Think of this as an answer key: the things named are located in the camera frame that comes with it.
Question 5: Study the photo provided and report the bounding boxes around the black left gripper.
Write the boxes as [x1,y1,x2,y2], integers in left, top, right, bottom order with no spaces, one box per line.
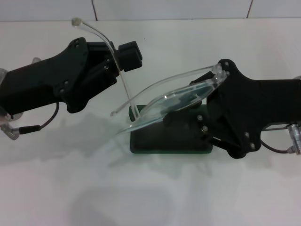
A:
[0,37,95,114]

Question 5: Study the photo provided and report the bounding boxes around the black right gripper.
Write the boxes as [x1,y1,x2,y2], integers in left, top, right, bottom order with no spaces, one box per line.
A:
[163,58,301,160]

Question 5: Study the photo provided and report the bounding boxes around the clear frame glasses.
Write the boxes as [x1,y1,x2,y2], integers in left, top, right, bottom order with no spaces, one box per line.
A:
[71,17,230,137]

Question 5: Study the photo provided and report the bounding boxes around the green glasses case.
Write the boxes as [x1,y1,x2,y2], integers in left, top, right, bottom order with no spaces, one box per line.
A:
[128,103,214,155]

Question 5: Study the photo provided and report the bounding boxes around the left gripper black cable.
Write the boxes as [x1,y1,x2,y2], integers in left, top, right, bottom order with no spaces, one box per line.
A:
[0,102,61,141]

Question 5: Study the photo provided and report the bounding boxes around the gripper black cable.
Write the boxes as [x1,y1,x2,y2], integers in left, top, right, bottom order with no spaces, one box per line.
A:
[0,102,61,141]
[261,123,301,157]

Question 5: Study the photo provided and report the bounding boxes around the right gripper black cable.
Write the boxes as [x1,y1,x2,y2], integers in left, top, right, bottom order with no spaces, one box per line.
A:
[261,123,301,157]

